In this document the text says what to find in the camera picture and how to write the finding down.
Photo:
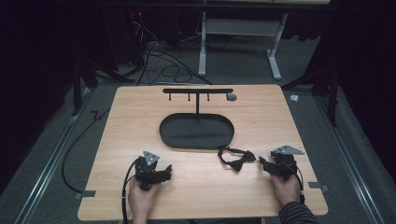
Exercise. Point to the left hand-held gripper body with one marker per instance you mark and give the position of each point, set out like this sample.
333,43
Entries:
146,172

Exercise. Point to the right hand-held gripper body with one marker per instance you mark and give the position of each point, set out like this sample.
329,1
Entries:
285,161

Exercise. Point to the black bow tie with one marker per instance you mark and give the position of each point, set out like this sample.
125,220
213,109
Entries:
239,160

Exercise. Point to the black hanger stand with tray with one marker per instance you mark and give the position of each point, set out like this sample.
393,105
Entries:
196,130

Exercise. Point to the person's right hand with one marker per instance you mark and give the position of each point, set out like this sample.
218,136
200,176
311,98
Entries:
285,190

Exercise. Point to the person's left hand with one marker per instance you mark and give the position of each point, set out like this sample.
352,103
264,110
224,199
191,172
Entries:
141,199

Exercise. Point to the grey tape piece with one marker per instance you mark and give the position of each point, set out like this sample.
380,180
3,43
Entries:
85,194
318,186

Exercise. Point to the white crumpled paper scrap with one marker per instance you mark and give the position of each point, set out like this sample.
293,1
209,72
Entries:
294,98

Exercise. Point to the small grey round object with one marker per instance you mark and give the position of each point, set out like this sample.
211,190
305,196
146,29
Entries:
232,97

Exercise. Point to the black metal stand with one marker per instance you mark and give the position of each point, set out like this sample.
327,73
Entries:
77,90
333,96

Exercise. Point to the metal floor rail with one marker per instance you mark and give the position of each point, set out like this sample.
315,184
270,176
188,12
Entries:
49,161
348,158

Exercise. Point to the white metal desk frame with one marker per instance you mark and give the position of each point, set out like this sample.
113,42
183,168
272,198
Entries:
239,27

